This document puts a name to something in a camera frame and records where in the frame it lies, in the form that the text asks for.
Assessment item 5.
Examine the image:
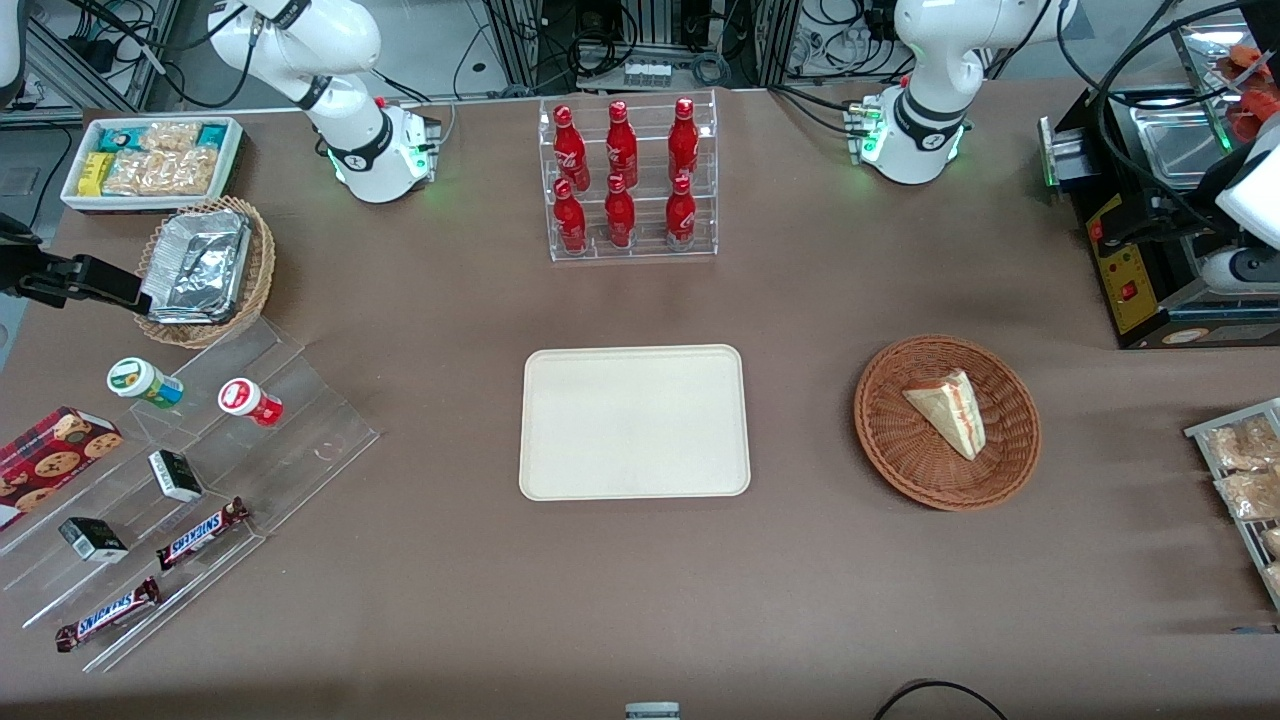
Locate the clear acrylic stepped riser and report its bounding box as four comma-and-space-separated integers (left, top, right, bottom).
0, 317, 382, 674

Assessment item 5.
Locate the small black box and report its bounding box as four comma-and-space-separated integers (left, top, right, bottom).
58, 516, 130, 564
147, 449, 205, 504

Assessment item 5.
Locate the black food warmer machine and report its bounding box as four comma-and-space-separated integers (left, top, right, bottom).
1038, 0, 1280, 350

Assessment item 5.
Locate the steel food pan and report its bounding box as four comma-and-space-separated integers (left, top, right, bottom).
1130, 98, 1233, 188

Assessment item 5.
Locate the clear acrylic bottle rack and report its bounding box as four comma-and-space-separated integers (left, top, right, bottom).
538, 88, 720, 264

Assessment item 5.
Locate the light wicker basket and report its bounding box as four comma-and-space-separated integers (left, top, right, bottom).
134, 196, 277, 350

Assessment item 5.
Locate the Snickers bar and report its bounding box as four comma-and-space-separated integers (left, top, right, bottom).
54, 576, 163, 654
156, 496, 252, 572

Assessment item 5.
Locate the red tartan cookie box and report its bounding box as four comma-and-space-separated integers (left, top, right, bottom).
0, 405, 124, 532

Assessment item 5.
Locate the red lid cup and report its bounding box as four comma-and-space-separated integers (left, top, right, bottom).
217, 377, 284, 428

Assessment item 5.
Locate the cream plastic tray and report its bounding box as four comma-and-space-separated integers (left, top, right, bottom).
519, 345, 752, 502

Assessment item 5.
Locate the red cola bottle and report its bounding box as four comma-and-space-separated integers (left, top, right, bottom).
604, 173, 637, 250
553, 105, 591, 191
668, 97, 700, 182
665, 175, 698, 250
606, 100, 639, 188
553, 178, 589, 255

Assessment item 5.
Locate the black floor cable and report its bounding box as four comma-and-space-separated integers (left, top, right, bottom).
872, 679, 1012, 720

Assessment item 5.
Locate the grey wire tray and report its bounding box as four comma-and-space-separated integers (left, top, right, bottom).
1184, 397, 1280, 612

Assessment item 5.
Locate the triangle sandwich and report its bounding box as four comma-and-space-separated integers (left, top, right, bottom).
903, 369, 988, 462

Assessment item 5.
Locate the white snack bin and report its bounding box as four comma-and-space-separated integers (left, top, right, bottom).
60, 115, 247, 216

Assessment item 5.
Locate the clear cracker bag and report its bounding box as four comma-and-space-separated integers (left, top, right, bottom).
140, 121, 202, 154
103, 152, 161, 197
150, 148, 220, 197

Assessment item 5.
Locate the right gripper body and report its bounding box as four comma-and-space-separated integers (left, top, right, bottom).
0, 213, 47, 301

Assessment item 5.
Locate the green lid cup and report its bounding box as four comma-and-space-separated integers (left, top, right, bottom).
106, 356, 185, 410

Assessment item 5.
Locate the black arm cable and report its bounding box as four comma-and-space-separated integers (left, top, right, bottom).
1053, 0, 1280, 246

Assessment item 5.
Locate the brown wicker basket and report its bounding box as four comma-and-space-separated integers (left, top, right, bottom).
854, 335, 1043, 513

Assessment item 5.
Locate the aluminium frame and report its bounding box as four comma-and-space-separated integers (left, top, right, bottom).
0, 0, 183, 128

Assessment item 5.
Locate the stack of foil trays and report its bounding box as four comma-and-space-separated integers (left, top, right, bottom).
140, 209, 253, 325

